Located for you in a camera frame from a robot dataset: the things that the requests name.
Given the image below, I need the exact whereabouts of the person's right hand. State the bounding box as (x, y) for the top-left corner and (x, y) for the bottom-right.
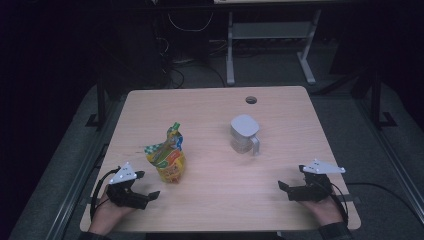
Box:
(299, 194), (344, 228)

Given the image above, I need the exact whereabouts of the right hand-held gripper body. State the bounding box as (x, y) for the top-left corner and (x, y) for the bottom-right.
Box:
(288, 159), (347, 202)

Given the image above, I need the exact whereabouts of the left hand-held gripper cable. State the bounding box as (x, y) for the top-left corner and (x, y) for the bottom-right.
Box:
(89, 168), (121, 221)

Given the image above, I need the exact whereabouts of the right hand-held gripper cable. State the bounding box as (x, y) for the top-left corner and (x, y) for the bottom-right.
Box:
(328, 181), (350, 228)

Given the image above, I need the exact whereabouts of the black metal stand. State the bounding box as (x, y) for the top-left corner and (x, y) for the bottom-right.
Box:
(369, 68), (398, 130)
(85, 76), (108, 131)

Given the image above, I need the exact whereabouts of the white hanging cable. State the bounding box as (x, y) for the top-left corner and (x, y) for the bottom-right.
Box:
(167, 11), (214, 33)

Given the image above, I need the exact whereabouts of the hand-held gripper cable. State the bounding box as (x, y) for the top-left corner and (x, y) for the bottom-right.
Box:
(89, 168), (121, 221)
(328, 181), (350, 228)

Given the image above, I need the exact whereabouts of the black floor cable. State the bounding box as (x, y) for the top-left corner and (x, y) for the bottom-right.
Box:
(346, 181), (422, 222)

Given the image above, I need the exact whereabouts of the person's left hand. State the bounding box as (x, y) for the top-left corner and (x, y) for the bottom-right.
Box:
(88, 185), (134, 236)

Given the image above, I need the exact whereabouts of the yellow spout pouch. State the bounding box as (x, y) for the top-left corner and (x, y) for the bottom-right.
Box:
(144, 121), (187, 184)

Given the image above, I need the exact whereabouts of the white desk frame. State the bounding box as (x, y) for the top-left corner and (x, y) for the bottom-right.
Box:
(225, 9), (323, 86)

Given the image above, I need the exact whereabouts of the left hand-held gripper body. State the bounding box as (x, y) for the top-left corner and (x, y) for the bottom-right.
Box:
(105, 162), (150, 211)

